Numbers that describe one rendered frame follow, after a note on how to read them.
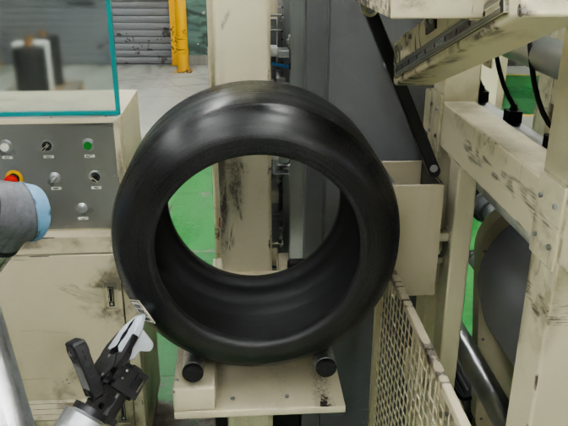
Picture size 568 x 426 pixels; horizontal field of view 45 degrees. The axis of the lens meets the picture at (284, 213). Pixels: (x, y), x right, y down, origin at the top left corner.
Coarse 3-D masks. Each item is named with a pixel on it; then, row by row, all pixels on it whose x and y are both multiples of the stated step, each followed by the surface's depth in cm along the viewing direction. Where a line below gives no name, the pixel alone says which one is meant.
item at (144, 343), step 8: (136, 320) 134; (144, 320) 134; (136, 328) 132; (128, 336) 131; (144, 336) 134; (120, 344) 131; (136, 344) 132; (144, 344) 133; (152, 344) 135; (136, 352) 132
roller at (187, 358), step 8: (184, 352) 148; (184, 360) 144; (192, 360) 142; (200, 360) 144; (184, 368) 141; (192, 368) 141; (200, 368) 142; (184, 376) 142; (192, 376) 142; (200, 376) 142
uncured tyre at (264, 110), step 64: (192, 128) 123; (256, 128) 122; (320, 128) 125; (128, 192) 127; (384, 192) 130; (128, 256) 129; (192, 256) 161; (320, 256) 162; (384, 256) 133; (192, 320) 136; (256, 320) 160; (320, 320) 138
